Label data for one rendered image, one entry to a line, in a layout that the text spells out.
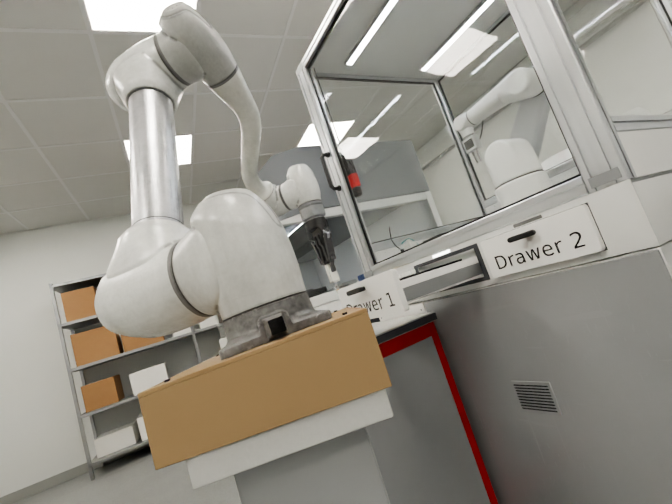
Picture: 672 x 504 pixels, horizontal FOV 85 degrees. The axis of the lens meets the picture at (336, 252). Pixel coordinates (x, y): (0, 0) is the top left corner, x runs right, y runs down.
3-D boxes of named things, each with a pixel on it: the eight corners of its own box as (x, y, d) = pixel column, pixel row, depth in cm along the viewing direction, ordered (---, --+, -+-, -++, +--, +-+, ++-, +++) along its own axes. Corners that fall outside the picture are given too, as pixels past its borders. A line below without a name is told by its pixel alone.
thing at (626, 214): (660, 245, 72) (629, 178, 74) (375, 312, 159) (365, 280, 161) (767, 190, 121) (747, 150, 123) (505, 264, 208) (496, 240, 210)
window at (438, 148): (583, 174, 83) (437, -161, 95) (375, 264, 155) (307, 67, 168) (584, 174, 83) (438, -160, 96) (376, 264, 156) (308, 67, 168)
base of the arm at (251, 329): (217, 363, 49) (205, 324, 50) (227, 353, 70) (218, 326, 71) (340, 316, 54) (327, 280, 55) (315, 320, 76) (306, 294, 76)
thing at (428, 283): (404, 305, 92) (396, 281, 93) (353, 317, 114) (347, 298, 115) (499, 269, 113) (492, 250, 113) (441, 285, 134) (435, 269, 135)
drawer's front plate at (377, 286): (405, 311, 90) (390, 269, 91) (347, 323, 114) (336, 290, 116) (410, 309, 90) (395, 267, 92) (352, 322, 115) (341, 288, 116)
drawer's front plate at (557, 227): (603, 251, 79) (583, 204, 81) (493, 278, 104) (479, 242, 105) (606, 249, 80) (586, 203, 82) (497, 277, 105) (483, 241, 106)
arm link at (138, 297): (172, 309, 58) (72, 350, 63) (234, 323, 72) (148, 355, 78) (151, 13, 89) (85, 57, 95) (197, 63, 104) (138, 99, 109)
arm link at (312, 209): (316, 207, 139) (320, 222, 138) (294, 211, 135) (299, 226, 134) (325, 198, 131) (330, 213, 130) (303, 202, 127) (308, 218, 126)
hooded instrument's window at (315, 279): (291, 314, 178) (264, 227, 183) (220, 338, 329) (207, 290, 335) (449, 263, 236) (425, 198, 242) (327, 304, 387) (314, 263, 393)
